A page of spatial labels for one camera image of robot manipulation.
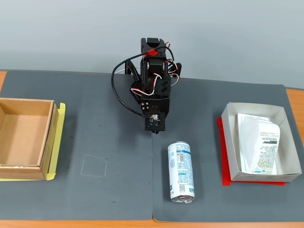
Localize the brown cardboard box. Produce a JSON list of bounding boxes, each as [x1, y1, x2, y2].
[[0, 97, 59, 181]]

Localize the black plain table clamp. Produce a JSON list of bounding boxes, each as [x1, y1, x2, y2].
[[175, 63, 183, 82]]

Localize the white and blue can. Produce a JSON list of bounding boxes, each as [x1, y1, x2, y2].
[[167, 141, 195, 204]]

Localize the plain grey mat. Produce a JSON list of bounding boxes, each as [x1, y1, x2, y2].
[[152, 78, 304, 223]]

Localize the grey mat with chalk square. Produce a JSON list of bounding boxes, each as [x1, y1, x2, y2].
[[0, 70, 154, 221]]

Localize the black square gripper camera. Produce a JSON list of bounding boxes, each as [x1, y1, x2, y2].
[[144, 113, 166, 132]]

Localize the white printed pouch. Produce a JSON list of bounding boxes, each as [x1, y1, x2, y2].
[[236, 113, 282, 175]]

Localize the white paper box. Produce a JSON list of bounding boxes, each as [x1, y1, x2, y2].
[[221, 102, 303, 183]]

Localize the red paper sheet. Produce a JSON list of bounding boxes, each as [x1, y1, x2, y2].
[[216, 118, 285, 187]]

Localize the yellow paper sheet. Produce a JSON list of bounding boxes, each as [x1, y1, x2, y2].
[[0, 102, 67, 181]]

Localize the black perforated table clamp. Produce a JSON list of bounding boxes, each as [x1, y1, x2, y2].
[[124, 59, 143, 105]]

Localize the black camera cable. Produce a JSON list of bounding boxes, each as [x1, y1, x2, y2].
[[111, 46, 175, 117]]

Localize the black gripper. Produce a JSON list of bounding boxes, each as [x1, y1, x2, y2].
[[140, 96, 171, 134]]

